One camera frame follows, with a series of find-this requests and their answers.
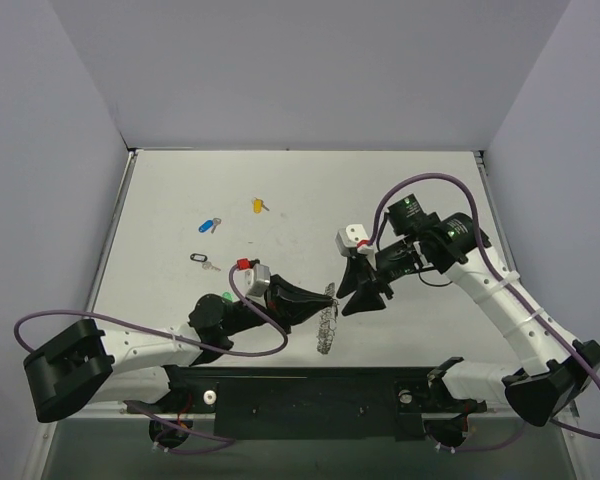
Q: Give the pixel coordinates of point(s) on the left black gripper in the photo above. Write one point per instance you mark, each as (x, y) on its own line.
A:
(273, 300)

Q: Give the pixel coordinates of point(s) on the yellow tag key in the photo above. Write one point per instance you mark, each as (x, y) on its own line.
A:
(259, 206)

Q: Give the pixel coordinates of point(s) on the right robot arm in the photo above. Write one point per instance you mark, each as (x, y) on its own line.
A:
(553, 364)

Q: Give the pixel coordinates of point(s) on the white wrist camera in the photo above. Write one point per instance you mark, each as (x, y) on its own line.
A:
(353, 240)
(255, 277)

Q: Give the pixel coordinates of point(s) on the metal key organizer disc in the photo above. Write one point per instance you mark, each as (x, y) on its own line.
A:
(327, 323)

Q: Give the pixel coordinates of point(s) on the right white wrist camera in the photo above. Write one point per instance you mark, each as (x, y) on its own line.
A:
(353, 240)

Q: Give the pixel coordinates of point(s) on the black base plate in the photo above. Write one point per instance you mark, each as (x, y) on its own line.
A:
(304, 403)

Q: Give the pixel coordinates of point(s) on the blue tag key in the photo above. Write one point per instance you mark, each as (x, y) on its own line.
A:
(210, 225)

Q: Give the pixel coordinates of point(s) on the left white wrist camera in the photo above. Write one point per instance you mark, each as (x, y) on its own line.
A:
(255, 277)

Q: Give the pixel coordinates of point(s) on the black tag key left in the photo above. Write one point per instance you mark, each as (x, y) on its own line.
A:
(203, 261)

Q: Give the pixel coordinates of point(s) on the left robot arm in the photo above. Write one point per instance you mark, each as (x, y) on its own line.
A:
(86, 363)

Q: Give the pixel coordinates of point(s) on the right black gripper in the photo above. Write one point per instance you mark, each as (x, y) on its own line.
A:
(371, 275)

